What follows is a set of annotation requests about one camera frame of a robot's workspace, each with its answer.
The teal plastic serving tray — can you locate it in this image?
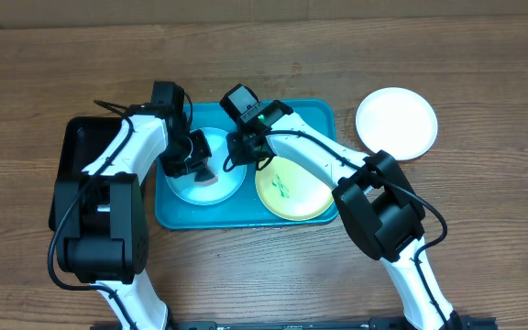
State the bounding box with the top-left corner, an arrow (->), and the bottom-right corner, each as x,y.
155,99 -> 337,230

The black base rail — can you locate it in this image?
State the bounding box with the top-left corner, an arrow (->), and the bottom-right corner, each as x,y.
89,316 -> 499,330

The red sponge with dark scourer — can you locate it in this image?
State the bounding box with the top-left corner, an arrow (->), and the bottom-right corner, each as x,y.
194,168 -> 217,185

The pink white plate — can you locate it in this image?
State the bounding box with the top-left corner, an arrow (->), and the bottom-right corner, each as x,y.
356,87 -> 438,161

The light blue plate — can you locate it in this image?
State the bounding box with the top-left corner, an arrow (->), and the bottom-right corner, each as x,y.
166,127 -> 248,206

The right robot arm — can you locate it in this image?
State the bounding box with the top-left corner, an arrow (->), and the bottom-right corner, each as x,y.
229,113 -> 462,329

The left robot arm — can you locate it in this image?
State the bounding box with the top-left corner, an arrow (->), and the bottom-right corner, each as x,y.
47,111 -> 210,329

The yellow green plate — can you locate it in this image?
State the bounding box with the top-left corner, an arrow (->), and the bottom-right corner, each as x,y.
255,157 -> 334,222

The black rectangular tray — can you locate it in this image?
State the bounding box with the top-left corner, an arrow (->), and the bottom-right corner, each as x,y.
48,115 -> 126,233

